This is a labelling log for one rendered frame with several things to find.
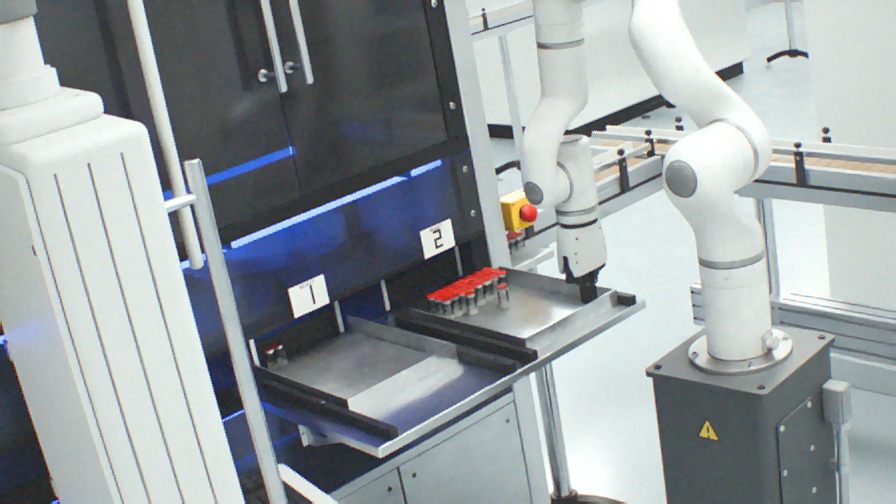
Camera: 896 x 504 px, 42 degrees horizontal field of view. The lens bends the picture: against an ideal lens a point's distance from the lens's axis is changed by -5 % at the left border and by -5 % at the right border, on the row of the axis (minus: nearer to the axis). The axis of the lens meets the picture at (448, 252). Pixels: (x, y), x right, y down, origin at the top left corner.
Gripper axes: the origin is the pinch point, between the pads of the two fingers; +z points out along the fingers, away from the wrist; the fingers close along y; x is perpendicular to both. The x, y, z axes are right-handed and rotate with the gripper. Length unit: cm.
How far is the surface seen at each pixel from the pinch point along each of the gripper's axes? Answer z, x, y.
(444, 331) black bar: 2.9, -19.1, 22.0
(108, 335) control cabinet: -38, 19, 105
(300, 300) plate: -9, -35, 43
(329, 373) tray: 5, -28, 44
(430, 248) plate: -7.8, -35.0, 9.3
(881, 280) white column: 54, -17, -144
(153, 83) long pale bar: -59, -29, 66
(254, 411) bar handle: -20, 20, 88
